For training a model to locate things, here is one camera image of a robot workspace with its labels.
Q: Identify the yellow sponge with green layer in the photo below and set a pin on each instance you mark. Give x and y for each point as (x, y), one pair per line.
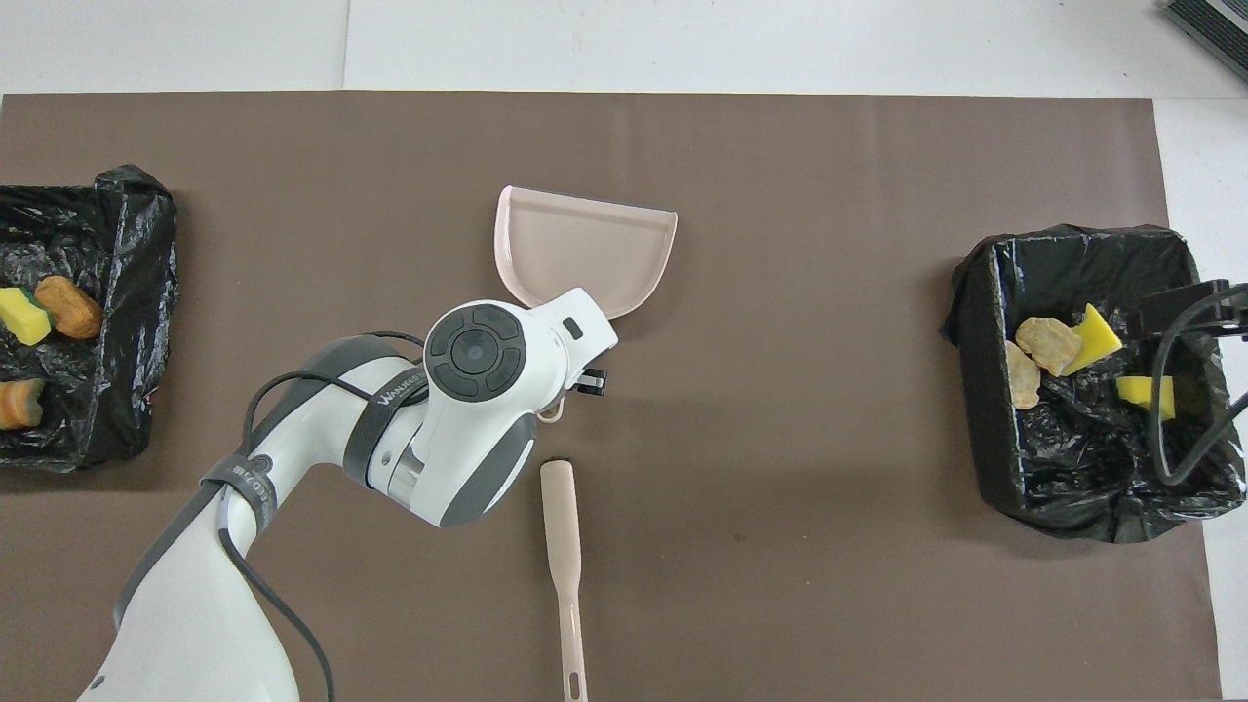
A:
(1141, 392)

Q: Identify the brown potato-shaped bread roll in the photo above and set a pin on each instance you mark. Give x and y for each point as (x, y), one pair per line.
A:
(70, 308)

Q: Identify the beige brush with black bristles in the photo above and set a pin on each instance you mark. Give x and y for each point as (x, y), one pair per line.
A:
(563, 526)

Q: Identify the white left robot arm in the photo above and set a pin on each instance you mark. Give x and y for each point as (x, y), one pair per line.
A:
(468, 409)

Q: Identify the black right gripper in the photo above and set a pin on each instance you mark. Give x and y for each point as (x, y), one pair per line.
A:
(1233, 310)

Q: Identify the pale tan pastry piece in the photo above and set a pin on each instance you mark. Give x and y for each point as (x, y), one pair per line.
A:
(18, 405)

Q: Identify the dark ribbed panel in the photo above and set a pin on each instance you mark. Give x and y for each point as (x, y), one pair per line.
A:
(1214, 24)

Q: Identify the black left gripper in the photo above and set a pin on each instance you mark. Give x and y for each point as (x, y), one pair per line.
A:
(590, 383)

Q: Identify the bin covered by black bag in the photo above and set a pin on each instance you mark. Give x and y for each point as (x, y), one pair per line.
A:
(107, 244)

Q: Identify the brown table mat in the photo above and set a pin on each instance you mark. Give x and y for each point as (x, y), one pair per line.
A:
(780, 487)

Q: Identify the striped orange croissant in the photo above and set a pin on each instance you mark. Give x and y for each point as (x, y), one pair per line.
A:
(1048, 346)
(1022, 378)

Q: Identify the pale pink plastic dustpan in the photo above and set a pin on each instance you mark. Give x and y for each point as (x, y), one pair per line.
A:
(585, 244)

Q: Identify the bin lined with black bag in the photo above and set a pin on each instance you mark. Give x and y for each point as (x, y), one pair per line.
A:
(1082, 468)

